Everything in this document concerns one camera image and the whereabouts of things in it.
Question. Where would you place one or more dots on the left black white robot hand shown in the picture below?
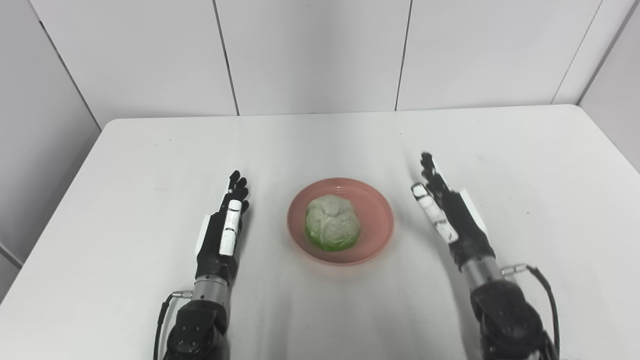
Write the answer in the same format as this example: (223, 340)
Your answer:
(222, 240)

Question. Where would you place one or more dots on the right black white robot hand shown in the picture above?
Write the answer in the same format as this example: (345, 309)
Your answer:
(452, 220)

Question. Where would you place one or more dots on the pink round plate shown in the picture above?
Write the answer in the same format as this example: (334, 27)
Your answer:
(340, 220)

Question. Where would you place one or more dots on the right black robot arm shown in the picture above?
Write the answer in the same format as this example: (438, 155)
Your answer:
(505, 315)

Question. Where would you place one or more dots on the green white cabbage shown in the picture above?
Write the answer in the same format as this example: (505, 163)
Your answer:
(332, 222)

